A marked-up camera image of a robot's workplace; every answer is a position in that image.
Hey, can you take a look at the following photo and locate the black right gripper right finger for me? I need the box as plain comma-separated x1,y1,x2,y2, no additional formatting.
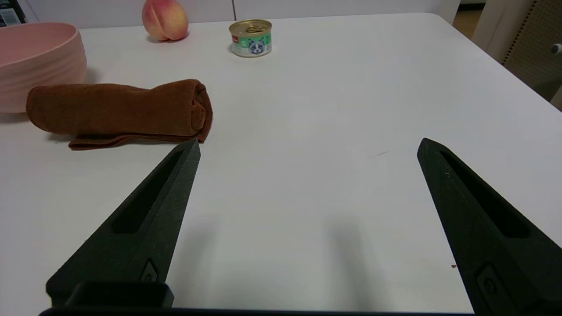
417,138,562,316

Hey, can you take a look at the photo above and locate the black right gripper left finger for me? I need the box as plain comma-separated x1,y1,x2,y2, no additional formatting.
46,138,201,308

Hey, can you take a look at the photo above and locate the brown towel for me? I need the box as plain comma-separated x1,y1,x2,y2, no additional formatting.
25,79,213,151

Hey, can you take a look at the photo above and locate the pink bowl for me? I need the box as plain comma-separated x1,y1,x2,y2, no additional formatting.
0,22,87,114

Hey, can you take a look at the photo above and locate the brown perforated panel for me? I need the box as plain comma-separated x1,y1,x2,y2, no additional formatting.
472,0,562,110

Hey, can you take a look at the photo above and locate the peach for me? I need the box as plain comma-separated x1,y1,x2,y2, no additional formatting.
141,0,189,42

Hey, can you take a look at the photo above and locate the cat food can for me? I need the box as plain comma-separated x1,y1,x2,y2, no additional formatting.
229,19,273,58

